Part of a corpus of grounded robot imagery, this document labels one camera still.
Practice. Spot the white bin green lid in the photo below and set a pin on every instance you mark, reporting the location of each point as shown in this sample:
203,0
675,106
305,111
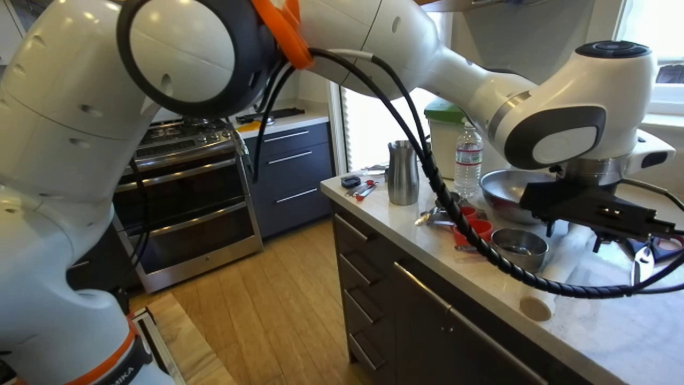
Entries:
446,119

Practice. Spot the red measuring cup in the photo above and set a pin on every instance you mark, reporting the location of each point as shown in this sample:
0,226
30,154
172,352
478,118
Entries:
466,212
480,226

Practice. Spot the red measuring cup front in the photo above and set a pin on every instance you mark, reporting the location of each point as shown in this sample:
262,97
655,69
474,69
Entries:
480,226

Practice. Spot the red measuring cup back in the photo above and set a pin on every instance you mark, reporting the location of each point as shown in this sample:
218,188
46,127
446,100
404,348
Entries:
466,212

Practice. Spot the small red black keys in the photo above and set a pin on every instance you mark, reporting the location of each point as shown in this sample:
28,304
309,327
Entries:
358,186

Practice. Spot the dark cabinet drawers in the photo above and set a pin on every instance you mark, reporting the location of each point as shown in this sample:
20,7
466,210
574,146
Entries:
406,325

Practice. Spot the tall silver cup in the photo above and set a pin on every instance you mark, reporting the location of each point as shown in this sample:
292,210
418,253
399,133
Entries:
402,175

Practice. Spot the metal measuring spoons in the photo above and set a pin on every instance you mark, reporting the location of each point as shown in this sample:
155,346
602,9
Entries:
434,217

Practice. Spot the stainless steel oven range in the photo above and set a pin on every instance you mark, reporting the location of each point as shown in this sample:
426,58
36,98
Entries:
185,201

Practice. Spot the large steel mixing bowl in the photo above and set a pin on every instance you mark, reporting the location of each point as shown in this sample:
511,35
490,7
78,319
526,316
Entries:
504,191

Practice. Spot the clear water bottle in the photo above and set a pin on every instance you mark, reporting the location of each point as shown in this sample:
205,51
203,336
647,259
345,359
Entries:
468,156

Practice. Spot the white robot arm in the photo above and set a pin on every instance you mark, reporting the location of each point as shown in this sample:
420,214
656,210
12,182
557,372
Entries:
91,75

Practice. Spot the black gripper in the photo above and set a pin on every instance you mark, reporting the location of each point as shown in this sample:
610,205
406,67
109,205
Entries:
594,208

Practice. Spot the small steel bowl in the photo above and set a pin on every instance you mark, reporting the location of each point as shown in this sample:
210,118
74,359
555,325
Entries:
521,247

